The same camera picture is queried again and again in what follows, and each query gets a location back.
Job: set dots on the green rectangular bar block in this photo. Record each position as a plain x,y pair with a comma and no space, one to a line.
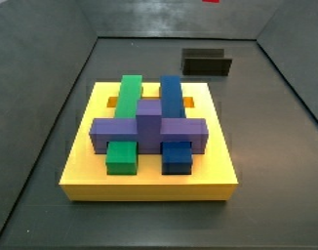
121,160

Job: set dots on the black angled bracket stand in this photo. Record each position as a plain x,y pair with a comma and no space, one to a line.
204,62

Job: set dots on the yellow wooden base board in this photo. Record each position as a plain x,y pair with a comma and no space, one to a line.
212,180

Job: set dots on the purple trident-shaped block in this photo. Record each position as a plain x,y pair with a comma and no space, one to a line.
104,130

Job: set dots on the red trident-shaped block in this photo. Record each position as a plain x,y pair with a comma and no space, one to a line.
211,1

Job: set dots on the blue rectangular bar block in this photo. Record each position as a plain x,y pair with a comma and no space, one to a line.
176,159

